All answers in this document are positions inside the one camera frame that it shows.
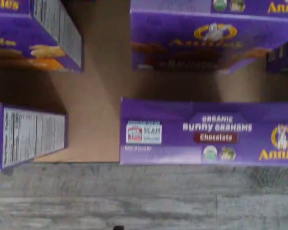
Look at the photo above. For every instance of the Annie's box with teal label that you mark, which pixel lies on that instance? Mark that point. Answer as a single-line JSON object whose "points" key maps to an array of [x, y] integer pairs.
{"points": [[283, 57]]}

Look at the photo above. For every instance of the Annie's chocolate bunny grahams box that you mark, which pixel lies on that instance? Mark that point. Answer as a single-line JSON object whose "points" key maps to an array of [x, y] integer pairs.
{"points": [[206, 43], [206, 134]]}

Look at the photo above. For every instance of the brown wooden shelf board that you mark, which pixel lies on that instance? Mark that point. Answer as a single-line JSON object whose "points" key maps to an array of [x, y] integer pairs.
{"points": [[98, 95]]}

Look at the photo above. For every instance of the Annie's box with orange label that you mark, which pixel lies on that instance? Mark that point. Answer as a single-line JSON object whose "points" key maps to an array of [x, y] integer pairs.
{"points": [[26, 36], [26, 136]]}

